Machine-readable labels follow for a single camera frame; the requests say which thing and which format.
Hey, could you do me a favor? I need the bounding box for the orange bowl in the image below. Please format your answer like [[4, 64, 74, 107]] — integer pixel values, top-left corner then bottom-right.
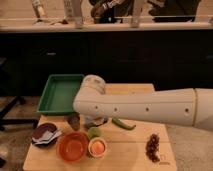
[[56, 132, 89, 163]]

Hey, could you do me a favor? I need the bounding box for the black office chair base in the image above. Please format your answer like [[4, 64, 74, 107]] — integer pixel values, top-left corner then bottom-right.
[[0, 57, 40, 132]]

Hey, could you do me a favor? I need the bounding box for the green chili pepper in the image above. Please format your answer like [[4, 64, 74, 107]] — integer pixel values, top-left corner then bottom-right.
[[112, 118, 136, 130]]

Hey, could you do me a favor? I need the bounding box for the dark maroon plate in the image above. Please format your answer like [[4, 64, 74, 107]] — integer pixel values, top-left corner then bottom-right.
[[31, 123, 57, 148]]

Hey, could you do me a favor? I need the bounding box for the green plastic tray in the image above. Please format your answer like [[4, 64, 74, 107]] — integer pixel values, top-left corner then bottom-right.
[[37, 74, 84, 116]]

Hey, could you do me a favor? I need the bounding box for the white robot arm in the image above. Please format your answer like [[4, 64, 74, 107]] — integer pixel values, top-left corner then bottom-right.
[[73, 75, 213, 132]]

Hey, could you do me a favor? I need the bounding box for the dark grape bunch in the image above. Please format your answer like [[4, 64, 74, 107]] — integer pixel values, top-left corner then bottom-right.
[[146, 134, 160, 163]]

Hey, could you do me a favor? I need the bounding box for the small cup with orange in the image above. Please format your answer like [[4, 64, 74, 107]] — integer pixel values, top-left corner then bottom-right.
[[88, 137, 107, 158]]

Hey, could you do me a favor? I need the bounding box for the grey cloth on plate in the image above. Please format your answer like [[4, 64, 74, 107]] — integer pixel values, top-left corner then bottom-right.
[[33, 130, 62, 145]]

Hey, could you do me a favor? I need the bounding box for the blue-grey sponge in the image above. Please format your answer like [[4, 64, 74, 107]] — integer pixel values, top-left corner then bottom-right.
[[94, 117, 108, 125]]

